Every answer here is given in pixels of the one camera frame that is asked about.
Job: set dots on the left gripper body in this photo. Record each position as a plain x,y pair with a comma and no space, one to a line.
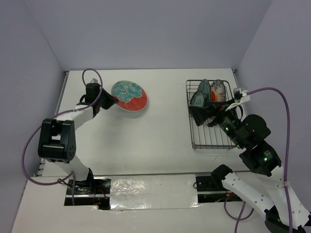
101,98

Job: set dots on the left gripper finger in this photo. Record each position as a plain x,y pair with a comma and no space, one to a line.
107,104
108,98

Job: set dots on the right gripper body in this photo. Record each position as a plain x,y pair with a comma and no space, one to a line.
222,118

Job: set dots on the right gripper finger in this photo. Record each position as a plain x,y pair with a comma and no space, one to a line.
200,117
212,107

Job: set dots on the red plate with teal flower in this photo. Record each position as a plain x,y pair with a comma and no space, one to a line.
131,96

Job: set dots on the dark teal blossom plate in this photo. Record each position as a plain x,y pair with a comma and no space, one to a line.
204,88

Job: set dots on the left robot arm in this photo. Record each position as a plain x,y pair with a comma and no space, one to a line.
57,142

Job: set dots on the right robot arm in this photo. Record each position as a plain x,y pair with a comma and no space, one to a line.
282,211

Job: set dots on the small blue patterned plate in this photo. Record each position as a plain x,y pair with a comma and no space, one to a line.
198,99

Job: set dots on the orange plate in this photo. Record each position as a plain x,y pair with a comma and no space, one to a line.
213,97

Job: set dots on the white blue floral plate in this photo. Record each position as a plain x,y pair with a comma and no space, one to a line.
218,87

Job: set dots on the silver foil cover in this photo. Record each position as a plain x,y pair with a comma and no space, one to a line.
151,192

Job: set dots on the wire dish rack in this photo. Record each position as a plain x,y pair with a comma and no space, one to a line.
204,137

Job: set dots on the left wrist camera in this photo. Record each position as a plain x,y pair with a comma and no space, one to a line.
93,80

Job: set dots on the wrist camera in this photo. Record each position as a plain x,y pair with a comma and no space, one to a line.
93,80
240,97

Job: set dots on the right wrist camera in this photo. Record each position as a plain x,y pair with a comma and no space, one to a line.
240,97

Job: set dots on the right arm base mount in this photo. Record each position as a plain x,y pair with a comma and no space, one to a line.
205,185

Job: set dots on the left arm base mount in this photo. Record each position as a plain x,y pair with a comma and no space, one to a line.
98,195

